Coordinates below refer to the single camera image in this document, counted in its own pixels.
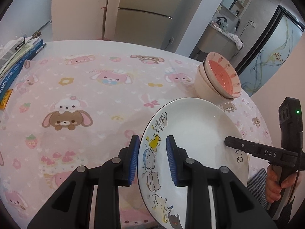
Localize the mirror cabinet with shelves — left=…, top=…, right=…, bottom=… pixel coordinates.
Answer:
left=221, top=0, right=250, bottom=18

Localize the beige three-door refrigerator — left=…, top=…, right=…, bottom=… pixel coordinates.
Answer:
left=114, top=0, right=181, bottom=49

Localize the person's right hand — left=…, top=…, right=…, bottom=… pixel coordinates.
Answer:
left=265, top=165, right=297, bottom=203

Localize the stack of books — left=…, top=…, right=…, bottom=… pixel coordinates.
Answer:
left=1, top=37, right=47, bottom=100

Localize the white cat cartoon plate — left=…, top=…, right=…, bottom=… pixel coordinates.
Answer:
left=137, top=98, right=249, bottom=228

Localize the pink cartoon tablecloth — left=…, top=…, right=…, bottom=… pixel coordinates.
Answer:
left=0, top=53, right=273, bottom=229

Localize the white bowl dark rim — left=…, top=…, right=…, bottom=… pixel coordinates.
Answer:
left=194, top=63, right=233, bottom=106

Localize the white cloth on vanity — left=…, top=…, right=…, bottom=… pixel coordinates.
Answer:
left=229, top=33, right=243, bottom=50

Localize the glass door black frame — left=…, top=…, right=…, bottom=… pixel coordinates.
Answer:
left=236, top=5, right=304, bottom=97

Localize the pink strawberry bowl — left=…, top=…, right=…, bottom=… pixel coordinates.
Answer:
left=204, top=52, right=241, bottom=99

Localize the pair of slippers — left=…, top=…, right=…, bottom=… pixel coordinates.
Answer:
left=32, top=31, right=41, bottom=38

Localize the black faucet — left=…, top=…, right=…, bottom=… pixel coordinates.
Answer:
left=216, top=17, right=227, bottom=29

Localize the striped sleeve forearm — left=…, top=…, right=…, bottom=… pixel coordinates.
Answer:
left=247, top=168, right=268, bottom=209

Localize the beige bathroom vanity cabinet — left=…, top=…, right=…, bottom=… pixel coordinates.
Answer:
left=196, top=24, right=238, bottom=60

